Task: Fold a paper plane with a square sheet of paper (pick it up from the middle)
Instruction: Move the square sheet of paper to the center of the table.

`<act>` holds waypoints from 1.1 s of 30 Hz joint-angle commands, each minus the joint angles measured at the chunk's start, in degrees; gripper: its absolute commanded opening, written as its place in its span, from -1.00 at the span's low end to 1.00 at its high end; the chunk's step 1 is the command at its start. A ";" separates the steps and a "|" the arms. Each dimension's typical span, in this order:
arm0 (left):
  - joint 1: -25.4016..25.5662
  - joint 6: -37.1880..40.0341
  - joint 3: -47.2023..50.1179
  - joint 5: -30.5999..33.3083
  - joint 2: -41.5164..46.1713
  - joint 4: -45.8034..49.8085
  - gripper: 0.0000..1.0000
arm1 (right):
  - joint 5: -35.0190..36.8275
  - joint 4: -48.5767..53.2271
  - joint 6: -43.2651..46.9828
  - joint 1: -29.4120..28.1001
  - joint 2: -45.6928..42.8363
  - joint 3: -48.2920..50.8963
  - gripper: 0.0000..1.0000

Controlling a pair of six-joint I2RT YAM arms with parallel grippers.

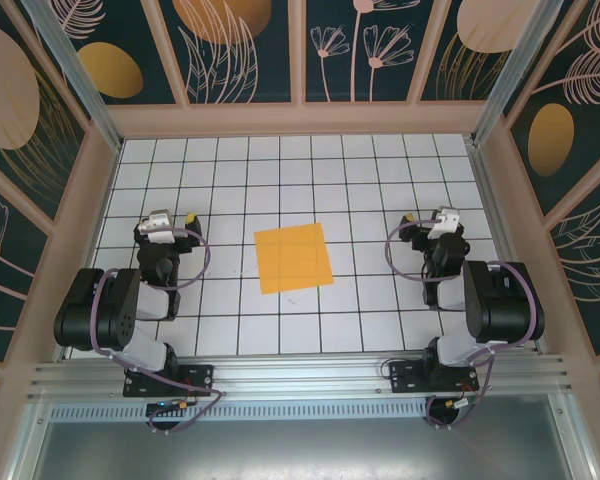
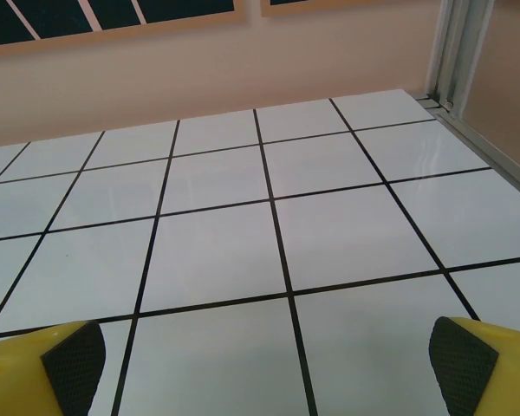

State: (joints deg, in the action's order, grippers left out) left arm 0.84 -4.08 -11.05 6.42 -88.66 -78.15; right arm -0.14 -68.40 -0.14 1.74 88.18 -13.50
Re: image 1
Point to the orange square paper sheet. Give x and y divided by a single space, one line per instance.
292 257

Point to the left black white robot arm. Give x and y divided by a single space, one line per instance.
105 305

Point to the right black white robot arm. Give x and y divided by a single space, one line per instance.
505 305

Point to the grey metal sheet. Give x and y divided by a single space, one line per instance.
305 450

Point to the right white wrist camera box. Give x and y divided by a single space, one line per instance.
442 225

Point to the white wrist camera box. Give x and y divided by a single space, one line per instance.
442 225
155 227

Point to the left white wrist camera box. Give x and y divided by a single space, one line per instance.
155 227

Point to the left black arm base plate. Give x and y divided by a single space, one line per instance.
200 380

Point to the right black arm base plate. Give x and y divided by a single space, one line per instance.
405 377

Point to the aluminium corner post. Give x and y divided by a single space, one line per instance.
505 80
87 85

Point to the long aluminium mounting rail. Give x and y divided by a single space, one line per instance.
305 375

